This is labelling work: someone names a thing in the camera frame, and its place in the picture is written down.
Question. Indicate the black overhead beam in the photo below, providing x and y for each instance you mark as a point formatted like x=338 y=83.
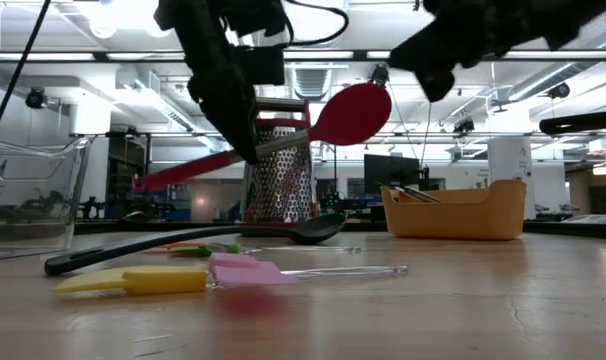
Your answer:
x=133 y=52

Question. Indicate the black plastic serving spoon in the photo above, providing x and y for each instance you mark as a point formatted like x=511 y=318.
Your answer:
x=313 y=230
x=583 y=122

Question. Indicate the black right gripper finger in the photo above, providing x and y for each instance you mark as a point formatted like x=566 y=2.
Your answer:
x=428 y=50

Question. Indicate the black aluminium rig frame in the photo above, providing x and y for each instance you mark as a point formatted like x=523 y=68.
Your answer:
x=358 y=227

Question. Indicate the white building column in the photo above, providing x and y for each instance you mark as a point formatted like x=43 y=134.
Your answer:
x=508 y=165
x=90 y=165

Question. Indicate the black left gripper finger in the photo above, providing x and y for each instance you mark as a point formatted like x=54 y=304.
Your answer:
x=228 y=115

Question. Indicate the black computer monitor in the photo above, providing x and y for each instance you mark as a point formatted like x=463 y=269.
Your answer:
x=390 y=175

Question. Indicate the clear plastic container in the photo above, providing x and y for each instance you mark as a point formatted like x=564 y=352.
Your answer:
x=33 y=225

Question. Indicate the ceiling air vent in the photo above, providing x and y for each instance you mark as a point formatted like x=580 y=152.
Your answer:
x=313 y=82

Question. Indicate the red steel box grater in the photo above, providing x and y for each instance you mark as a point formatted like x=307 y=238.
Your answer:
x=283 y=190

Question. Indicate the black ceiling spotlight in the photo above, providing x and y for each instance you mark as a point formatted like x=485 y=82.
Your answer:
x=35 y=98
x=559 y=90
x=379 y=75

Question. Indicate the red spoon with steel shaft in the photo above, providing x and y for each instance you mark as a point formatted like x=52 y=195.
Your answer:
x=353 y=115

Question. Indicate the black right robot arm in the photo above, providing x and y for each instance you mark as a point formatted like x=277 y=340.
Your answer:
x=598 y=7

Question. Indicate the orange plastic bin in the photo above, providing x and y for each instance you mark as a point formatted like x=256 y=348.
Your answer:
x=458 y=220

